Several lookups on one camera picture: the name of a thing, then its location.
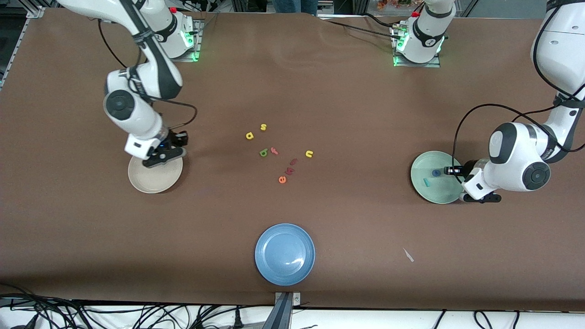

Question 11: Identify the green plate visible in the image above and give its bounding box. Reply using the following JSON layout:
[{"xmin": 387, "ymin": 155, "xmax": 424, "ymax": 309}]
[{"xmin": 410, "ymin": 151, "xmax": 467, "ymax": 204}]

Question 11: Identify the beige plate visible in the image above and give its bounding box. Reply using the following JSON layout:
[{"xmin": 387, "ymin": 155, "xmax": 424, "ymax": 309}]
[{"xmin": 128, "ymin": 141, "xmax": 184, "ymax": 194}]

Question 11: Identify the brown table cover sheet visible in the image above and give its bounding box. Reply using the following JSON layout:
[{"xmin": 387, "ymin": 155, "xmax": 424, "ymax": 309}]
[{"xmin": 0, "ymin": 7, "xmax": 585, "ymax": 313}]

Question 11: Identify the blue plate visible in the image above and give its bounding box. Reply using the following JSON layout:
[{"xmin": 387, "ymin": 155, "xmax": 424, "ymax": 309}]
[{"xmin": 255, "ymin": 223, "xmax": 316, "ymax": 287}]

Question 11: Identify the person in blue jeans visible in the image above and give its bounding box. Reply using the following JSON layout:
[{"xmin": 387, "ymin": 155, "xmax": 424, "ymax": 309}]
[{"xmin": 273, "ymin": 0, "xmax": 318, "ymax": 14}]

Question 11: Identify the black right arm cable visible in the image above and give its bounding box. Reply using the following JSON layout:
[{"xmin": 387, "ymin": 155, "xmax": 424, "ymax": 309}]
[{"xmin": 97, "ymin": 18, "xmax": 198, "ymax": 133}]

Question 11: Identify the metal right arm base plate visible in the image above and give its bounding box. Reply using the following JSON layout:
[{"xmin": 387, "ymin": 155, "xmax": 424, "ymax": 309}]
[{"xmin": 152, "ymin": 18, "xmax": 203, "ymax": 62}]

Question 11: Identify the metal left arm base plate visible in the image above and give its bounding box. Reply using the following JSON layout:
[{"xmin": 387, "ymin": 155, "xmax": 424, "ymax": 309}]
[{"xmin": 393, "ymin": 21, "xmax": 441, "ymax": 68}]

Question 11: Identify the black table cable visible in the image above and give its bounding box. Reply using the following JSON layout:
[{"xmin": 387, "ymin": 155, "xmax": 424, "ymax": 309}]
[{"xmin": 325, "ymin": 13, "xmax": 405, "ymax": 39}]

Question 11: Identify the aluminium frame rail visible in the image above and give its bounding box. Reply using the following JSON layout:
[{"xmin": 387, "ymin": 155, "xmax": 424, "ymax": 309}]
[{"xmin": 0, "ymin": 7, "xmax": 46, "ymax": 87}]

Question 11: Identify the white rail strip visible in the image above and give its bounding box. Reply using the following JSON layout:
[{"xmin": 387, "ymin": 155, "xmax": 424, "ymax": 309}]
[{"xmin": 318, "ymin": 14, "xmax": 396, "ymax": 21}]

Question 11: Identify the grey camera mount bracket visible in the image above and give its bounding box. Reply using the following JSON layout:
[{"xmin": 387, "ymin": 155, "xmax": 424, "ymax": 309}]
[{"xmin": 263, "ymin": 292, "xmax": 302, "ymax": 329}]

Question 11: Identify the black floor cable tangle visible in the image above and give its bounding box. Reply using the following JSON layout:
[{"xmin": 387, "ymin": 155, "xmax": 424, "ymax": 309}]
[{"xmin": 0, "ymin": 283, "xmax": 256, "ymax": 329}]

